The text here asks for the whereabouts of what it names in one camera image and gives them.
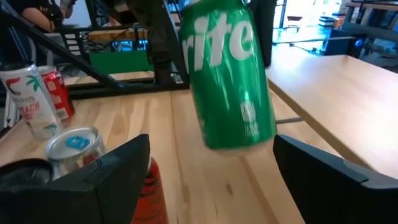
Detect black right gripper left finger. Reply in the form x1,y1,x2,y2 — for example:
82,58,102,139
0,134,151,224

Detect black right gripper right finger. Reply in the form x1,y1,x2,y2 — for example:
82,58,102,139
272,134,398,224

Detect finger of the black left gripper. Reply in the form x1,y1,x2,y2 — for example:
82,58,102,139
160,0,190,84
248,0,277,68

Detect blue slim beverage can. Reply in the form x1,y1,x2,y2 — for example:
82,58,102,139
45,126,108,181

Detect white Celsius can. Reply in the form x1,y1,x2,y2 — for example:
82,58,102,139
0,157,54,187
0,63,65,141

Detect green Sprite can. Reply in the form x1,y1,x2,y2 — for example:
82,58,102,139
178,0,277,151

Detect red black Coca-Cola can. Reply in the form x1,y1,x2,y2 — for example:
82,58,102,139
130,157,169,224

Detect wooden shelf black metal legs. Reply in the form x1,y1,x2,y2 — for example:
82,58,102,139
266,35,398,180

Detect green floor mat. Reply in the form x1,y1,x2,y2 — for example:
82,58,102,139
89,51,155,75

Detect wooden background table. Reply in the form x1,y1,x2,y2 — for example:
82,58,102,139
88,27,147,44

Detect black controller box white labels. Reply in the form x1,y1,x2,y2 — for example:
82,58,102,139
58,27,83,58

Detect white aluminium profile bar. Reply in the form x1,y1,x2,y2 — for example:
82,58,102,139
2,90,21,129

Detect background work desk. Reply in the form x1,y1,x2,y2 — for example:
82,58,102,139
341,0,398,41

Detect person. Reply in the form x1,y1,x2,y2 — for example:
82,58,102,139
0,0,77,68

